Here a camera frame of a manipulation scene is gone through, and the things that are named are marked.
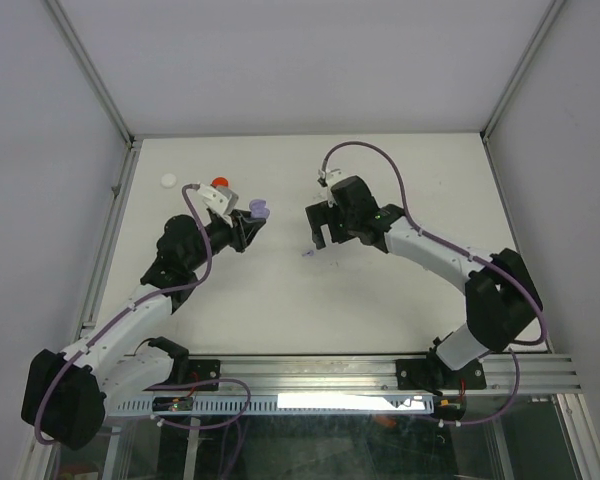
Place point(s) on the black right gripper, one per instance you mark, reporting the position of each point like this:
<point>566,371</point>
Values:
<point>320,214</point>

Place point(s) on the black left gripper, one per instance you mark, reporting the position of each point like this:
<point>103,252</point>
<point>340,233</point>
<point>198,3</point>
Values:
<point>242,231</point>

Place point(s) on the purple round earbud charging case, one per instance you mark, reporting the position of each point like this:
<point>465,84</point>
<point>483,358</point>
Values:
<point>258,209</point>

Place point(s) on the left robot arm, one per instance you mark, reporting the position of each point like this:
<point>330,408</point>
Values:
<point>69,394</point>

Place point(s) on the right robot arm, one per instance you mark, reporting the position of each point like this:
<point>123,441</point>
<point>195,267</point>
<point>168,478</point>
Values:
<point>500,297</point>

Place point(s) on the orange round charging case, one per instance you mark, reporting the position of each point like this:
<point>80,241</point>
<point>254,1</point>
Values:
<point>220,181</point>

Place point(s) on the white round charging case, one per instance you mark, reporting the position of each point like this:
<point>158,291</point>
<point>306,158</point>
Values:
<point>168,181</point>

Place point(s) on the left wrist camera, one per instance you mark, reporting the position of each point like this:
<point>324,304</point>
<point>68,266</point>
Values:
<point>220,200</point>

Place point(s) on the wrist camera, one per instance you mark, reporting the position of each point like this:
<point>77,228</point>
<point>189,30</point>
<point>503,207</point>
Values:
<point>327,180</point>
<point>220,200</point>

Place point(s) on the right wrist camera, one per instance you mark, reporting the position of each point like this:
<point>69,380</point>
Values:
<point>327,180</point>

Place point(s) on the aluminium frame post left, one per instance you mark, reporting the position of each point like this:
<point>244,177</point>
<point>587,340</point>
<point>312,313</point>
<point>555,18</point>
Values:
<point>75,45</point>

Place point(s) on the aluminium frame post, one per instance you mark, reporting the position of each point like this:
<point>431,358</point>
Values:
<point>75,45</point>
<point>532,48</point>

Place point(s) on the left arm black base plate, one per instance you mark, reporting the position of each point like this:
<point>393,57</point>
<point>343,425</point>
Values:
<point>198,369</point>

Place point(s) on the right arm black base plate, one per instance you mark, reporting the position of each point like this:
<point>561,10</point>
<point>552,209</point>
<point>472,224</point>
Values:
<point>432,376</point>

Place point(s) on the white slotted cable duct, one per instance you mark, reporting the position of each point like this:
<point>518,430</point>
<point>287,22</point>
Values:
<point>279,404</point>

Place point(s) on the aluminium mounting rail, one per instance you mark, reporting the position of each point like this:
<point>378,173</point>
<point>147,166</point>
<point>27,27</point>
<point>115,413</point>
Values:
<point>528,373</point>

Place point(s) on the aluminium frame post right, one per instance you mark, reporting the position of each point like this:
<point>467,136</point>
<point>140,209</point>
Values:
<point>532,48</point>

